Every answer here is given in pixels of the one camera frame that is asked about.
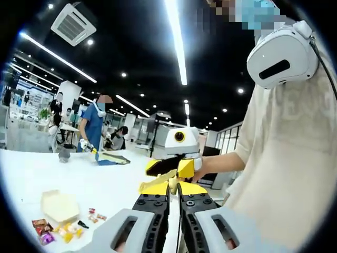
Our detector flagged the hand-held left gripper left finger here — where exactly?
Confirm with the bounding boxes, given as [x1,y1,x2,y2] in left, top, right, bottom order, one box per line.
[89,181,171,253]

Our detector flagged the yellow food tongs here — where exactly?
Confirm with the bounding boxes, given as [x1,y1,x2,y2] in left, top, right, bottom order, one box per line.
[138,168,183,196]

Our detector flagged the ceiling air conditioner unit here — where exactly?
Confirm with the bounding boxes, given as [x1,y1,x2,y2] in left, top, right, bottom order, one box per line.
[50,2,97,47]

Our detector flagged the green and blue cloth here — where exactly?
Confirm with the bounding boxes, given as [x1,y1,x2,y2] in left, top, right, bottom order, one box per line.
[95,151,132,168]

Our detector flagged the long ceiling light strip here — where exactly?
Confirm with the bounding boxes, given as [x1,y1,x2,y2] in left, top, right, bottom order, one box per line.
[19,31,98,84]
[164,0,189,86]

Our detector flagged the black headset cable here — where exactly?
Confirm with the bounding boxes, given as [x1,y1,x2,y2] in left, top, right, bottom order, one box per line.
[308,35,337,100]

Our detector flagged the operator in beige shirt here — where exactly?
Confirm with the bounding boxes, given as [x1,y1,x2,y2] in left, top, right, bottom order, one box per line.
[223,56,337,253]

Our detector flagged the pile of food snack packets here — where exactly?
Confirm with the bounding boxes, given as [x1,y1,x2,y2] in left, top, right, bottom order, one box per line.
[31,207,108,246]

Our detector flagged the beige hexagonal food container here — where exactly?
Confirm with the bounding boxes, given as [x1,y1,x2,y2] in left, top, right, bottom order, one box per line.
[39,189,81,225]

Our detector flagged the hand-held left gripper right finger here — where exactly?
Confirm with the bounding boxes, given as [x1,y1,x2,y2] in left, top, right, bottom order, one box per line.
[177,181,267,253]

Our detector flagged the grey crumpled bag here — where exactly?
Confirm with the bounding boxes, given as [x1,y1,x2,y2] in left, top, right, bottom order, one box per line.
[58,148,72,163]

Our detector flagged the person's right hand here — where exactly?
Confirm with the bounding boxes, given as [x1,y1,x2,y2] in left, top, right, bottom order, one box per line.
[191,157,215,184]

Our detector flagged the black tripod stand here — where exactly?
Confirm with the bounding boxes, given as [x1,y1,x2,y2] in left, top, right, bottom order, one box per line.
[146,112,172,159]

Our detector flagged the white worn headset device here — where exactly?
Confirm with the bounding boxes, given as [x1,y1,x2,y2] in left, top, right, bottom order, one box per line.
[246,20,321,90]

